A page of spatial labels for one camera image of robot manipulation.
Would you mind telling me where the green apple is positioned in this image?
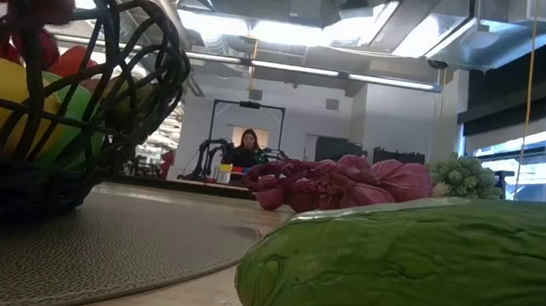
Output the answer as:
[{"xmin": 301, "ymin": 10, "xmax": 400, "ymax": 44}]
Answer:
[{"xmin": 30, "ymin": 69, "xmax": 112, "ymax": 171}]

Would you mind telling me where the dark woven wicker basket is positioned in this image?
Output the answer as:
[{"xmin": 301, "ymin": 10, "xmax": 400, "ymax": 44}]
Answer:
[{"xmin": 0, "ymin": 0, "xmax": 199, "ymax": 245}]

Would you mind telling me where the yellow hanging cord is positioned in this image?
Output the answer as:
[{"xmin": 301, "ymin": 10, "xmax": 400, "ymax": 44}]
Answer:
[{"xmin": 515, "ymin": 0, "xmax": 542, "ymax": 188}]

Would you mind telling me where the small green cucumber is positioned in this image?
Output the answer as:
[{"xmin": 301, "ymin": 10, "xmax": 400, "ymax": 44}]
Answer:
[{"xmin": 97, "ymin": 74, "xmax": 156, "ymax": 138}]

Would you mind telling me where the black background monitor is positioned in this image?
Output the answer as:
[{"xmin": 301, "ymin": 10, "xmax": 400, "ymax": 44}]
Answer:
[
  {"xmin": 314, "ymin": 135, "xmax": 370, "ymax": 166},
  {"xmin": 371, "ymin": 146, "xmax": 428, "ymax": 171}
]

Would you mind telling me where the long ceiling tube light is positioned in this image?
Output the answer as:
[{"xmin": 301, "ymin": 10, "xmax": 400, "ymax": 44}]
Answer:
[{"xmin": 180, "ymin": 48, "xmax": 443, "ymax": 94}]

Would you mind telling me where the red background object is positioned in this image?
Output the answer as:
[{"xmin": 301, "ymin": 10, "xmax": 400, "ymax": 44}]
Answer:
[{"xmin": 158, "ymin": 147, "xmax": 178, "ymax": 182}]

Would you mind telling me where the person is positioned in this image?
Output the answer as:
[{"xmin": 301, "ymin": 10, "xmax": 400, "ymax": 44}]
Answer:
[{"xmin": 220, "ymin": 125, "xmax": 273, "ymax": 172}]

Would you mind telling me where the dark red long pepper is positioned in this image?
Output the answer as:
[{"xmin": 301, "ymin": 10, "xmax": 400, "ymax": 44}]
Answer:
[{"xmin": 46, "ymin": 41, "xmax": 102, "ymax": 93}]

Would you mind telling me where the large green cucumber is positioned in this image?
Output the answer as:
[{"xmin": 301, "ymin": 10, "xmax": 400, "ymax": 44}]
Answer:
[{"xmin": 231, "ymin": 171, "xmax": 546, "ymax": 306}]

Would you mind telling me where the purple grape bunch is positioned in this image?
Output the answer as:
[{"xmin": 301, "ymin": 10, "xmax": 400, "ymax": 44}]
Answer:
[{"xmin": 239, "ymin": 143, "xmax": 438, "ymax": 227}]

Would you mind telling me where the black background rig frame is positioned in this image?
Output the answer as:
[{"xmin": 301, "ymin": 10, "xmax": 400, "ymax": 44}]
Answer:
[{"xmin": 203, "ymin": 97, "xmax": 288, "ymax": 191}]

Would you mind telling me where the round grey placemat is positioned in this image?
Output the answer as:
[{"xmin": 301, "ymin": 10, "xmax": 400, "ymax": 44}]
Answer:
[{"xmin": 0, "ymin": 180, "xmax": 268, "ymax": 306}]

